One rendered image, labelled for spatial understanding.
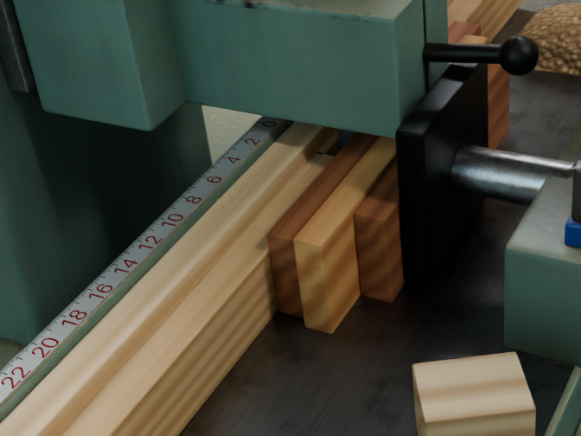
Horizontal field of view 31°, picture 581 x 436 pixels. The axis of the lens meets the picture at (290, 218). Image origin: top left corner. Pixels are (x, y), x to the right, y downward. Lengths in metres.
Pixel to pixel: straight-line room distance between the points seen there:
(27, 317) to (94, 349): 0.23
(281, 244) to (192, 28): 0.14
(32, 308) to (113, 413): 0.25
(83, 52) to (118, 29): 0.03
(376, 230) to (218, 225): 0.08
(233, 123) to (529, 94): 0.30
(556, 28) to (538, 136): 0.11
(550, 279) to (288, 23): 0.19
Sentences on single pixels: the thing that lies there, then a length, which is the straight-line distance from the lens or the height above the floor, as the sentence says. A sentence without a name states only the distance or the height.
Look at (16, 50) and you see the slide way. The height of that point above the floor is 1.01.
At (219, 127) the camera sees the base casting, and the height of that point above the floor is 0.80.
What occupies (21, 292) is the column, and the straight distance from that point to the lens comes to 0.69.
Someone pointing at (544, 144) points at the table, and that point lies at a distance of 0.67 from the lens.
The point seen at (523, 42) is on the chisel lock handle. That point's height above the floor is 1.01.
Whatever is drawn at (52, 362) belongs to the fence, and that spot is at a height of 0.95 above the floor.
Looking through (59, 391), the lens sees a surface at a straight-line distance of 0.46.
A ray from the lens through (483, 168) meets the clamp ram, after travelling 0.54.
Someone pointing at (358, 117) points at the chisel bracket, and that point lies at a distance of 0.56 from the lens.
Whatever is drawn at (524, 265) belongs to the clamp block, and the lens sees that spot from 0.49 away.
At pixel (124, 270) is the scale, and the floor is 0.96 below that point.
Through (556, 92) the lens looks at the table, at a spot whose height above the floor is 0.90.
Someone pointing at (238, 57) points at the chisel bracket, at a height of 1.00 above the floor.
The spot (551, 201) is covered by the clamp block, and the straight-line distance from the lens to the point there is 0.52.
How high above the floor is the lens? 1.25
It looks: 35 degrees down
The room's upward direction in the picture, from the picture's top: 8 degrees counter-clockwise
